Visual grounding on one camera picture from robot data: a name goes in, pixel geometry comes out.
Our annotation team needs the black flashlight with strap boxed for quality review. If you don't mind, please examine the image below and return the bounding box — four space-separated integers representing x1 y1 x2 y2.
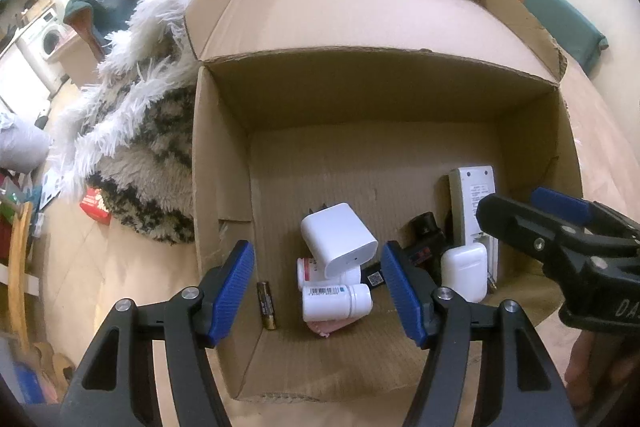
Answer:
405 211 447 284

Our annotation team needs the white earbuds case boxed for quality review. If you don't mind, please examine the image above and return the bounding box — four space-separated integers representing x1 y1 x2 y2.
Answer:
440 243 488 303

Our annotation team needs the white wall charger plug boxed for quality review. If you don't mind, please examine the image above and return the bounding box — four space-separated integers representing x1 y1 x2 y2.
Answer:
300 202 378 279

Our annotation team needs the white pill bottle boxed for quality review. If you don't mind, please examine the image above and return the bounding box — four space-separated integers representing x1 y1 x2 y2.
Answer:
302 284 373 322

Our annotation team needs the pink plush coin purse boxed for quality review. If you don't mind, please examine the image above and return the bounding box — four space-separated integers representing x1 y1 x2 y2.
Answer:
306 317 359 338

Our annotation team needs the gold black AA battery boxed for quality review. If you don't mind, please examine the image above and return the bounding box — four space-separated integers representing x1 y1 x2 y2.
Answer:
256 281 277 331

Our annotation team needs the black labelled battery stick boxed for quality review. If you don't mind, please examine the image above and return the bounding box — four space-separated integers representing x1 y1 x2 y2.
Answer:
361 262 385 289

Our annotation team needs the person right hand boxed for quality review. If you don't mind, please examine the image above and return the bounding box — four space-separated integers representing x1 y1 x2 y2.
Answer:
564 331 639 410

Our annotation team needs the teal cushion with orange stripe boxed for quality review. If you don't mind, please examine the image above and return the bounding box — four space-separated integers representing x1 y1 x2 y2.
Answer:
520 0 608 75

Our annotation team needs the yellow wooden rack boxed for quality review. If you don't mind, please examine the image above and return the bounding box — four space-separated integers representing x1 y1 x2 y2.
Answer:
6 202 34 355

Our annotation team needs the red gift bag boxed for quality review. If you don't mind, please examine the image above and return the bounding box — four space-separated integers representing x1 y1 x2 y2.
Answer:
79 187 112 225

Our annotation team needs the open cardboard box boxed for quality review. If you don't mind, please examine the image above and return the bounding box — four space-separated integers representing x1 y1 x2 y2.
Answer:
184 0 582 401

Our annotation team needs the bathroom scale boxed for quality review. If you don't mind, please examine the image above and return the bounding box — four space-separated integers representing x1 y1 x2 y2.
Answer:
39 166 63 210

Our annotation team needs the shaggy black white blanket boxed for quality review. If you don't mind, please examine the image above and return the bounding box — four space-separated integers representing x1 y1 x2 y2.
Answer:
53 0 200 244

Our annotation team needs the grey plastic bag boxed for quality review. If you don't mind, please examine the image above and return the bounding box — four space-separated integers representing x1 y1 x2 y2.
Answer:
0 113 50 173

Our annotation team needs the white washing machine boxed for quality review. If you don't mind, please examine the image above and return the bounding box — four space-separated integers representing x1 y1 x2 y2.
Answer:
17 6 70 96

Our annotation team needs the teal pillow at bedside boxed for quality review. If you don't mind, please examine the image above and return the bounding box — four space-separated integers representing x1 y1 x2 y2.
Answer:
63 0 139 62

